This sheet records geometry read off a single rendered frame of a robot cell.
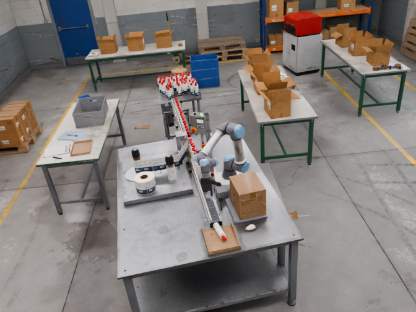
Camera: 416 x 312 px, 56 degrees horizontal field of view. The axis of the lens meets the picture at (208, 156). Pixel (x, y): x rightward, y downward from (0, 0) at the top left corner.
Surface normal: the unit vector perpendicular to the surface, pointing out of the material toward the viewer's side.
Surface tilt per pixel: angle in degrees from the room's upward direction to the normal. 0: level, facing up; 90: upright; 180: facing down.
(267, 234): 0
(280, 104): 92
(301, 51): 90
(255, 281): 2
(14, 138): 90
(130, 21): 90
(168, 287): 1
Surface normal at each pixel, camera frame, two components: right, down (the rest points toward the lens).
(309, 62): 0.25, 0.47
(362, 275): -0.08, -0.86
